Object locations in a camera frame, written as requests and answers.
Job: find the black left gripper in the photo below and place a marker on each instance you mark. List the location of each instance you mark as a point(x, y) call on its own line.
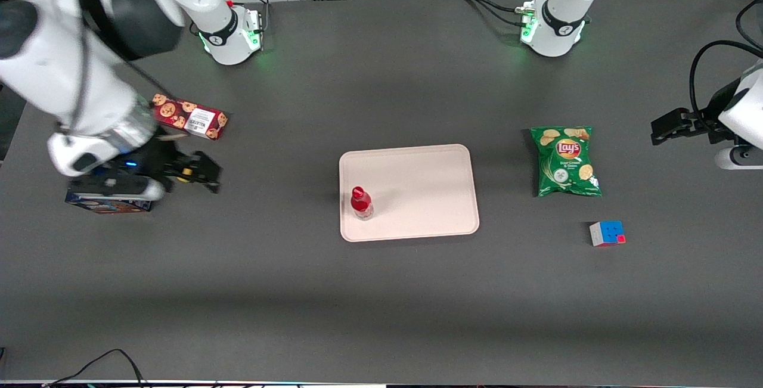
point(703, 121)

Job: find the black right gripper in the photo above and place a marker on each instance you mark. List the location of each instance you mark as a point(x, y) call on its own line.
point(159, 155)

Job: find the red coke bottle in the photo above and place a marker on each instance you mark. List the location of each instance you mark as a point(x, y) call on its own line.
point(361, 202)

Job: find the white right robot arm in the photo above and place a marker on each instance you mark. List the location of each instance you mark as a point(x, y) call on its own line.
point(65, 72)

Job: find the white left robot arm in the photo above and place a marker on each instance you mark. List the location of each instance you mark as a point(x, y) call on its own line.
point(560, 36)

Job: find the beige plastic tray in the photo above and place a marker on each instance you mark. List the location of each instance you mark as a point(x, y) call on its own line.
point(417, 185)

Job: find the yellow lemon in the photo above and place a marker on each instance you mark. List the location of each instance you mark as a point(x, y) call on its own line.
point(188, 173)

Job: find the red cookie box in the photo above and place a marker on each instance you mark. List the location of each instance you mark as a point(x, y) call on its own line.
point(191, 117)

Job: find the dark blue snack box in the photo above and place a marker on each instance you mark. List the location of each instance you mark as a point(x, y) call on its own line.
point(110, 206)

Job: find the green Lay's chips bag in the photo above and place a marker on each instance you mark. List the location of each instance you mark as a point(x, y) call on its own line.
point(566, 161)

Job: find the colourful puzzle cube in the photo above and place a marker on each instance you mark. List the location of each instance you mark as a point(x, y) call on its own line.
point(607, 233)

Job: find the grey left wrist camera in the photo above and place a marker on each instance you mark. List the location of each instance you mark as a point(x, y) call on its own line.
point(739, 158)

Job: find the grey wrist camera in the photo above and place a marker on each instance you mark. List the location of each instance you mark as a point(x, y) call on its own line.
point(739, 158)
point(113, 187)

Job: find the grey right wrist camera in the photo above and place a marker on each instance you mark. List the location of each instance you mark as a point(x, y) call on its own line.
point(113, 187)

